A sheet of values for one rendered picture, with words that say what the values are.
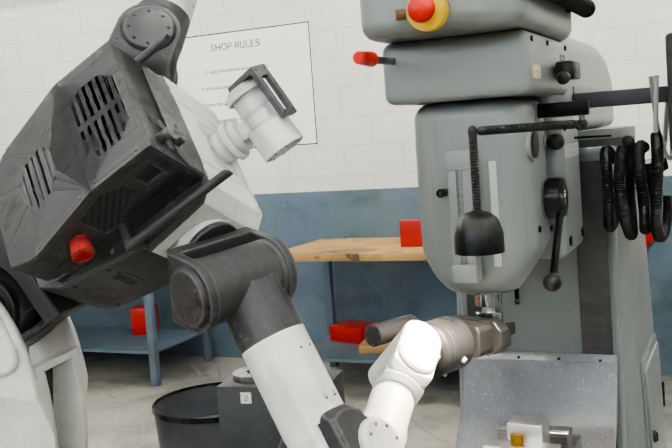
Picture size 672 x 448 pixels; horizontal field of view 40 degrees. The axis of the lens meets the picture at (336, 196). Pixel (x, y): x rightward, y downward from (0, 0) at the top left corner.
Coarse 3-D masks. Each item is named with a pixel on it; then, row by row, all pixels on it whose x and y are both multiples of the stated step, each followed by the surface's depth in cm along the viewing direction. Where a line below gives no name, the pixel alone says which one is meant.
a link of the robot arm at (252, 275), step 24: (216, 264) 117; (240, 264) 118; (264, 264) 120; (240, 288) 117; (264, 288) 118; (240, 312) 117; (264, 312) 117; (288, 312) 118; (240, 336) 118; (264, 336) 116
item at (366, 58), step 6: (354, 54) 135; (360, 54) 134; (366, 54) 135; (372, 54) 137; (354, 60) 135; (360, 60) 134; (366, 60) 135; (372, 60) 137; (378, 60) 140; (384, 60) 142; (390, 60) 145; (372, 66) 139
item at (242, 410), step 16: (240, 368) 180; (224, 384) 174; (240, 384) 173; (336, 384) 174; (224, 400) 173; (240, 400) 172; (256, 400) 171; (224, 416) 173; (240, 416) 172; (256, 416) 172; (224, 432) 173; (240, 432) 173; (256, 432) 172; (272, 432) 171
